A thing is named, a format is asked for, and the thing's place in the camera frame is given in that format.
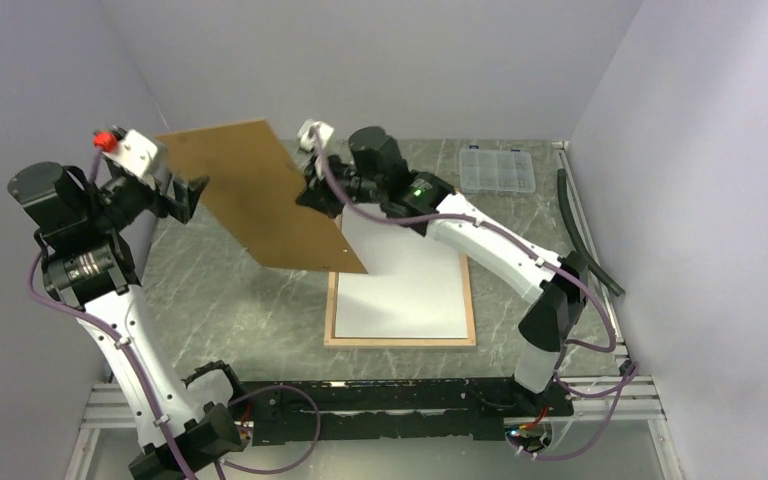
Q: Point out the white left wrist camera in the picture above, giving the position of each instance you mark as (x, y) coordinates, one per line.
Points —
(131, 151)

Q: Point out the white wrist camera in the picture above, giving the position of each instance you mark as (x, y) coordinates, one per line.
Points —
(314, 133)
(131, 151)

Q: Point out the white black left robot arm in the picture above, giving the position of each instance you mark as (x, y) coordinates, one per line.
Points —
(88, 272)

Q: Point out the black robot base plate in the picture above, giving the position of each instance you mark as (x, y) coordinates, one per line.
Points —
(327, 427)

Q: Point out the white wooden picture frame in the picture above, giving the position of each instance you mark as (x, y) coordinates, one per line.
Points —
(397, 343)

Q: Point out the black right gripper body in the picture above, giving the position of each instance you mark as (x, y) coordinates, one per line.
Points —
(353, 188)

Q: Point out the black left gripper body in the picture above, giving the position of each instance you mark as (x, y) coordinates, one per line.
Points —
(120, 202)

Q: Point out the clear plastic compartment box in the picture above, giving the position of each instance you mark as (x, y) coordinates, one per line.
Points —
(503, 172)

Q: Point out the aluminium extrusion rail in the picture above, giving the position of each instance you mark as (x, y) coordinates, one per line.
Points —
(487, 397)

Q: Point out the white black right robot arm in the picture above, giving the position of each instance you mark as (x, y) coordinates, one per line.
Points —
(413, 230)

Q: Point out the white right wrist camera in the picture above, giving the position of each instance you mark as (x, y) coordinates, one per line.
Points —
(314, 133)

